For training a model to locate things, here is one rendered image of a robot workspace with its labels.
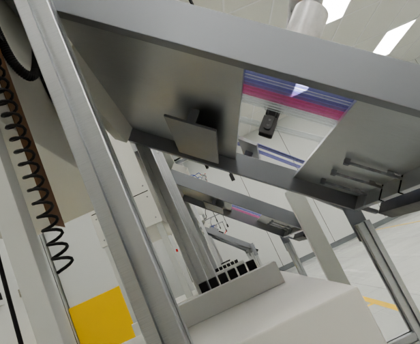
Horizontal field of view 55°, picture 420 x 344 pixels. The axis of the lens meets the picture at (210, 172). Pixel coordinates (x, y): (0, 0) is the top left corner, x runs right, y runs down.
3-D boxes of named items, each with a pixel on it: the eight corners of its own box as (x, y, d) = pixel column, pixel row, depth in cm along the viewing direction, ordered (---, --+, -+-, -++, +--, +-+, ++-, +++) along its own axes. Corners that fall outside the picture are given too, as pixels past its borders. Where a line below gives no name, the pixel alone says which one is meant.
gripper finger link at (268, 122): (268, 105, 90) (258, 132, 89) (268, 99, 87) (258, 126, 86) (281, 109, 90) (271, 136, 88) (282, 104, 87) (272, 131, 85)
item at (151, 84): (231, 170, 119) (236, 155, 120) (238, 66, 54) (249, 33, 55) (128, 139, 122) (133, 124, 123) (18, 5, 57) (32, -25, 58)
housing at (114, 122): (139, 147, 121) (154, 105, 124) (82, 74, 73) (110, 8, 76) (114, 139, 122) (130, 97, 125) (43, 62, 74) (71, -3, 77)
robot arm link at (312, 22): (276, 63, 99) (278, 41, 90) (293, 18, 102) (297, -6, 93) (309, 72, 97) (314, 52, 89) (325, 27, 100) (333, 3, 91)
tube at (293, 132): (401, 164, 85) (402, 158, 86) (403, 162, 84) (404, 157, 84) (179, 107, 94) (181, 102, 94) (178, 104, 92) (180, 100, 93)
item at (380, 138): (356, 201, 115) (358, 190, 116) (521, 127, 51) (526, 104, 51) (292, 181, 117) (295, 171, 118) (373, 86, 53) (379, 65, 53)
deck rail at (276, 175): (356, 211, 117) (361, 191, 118) (358, 210, 115) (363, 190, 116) (129, 142, 124) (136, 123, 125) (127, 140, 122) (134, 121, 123)
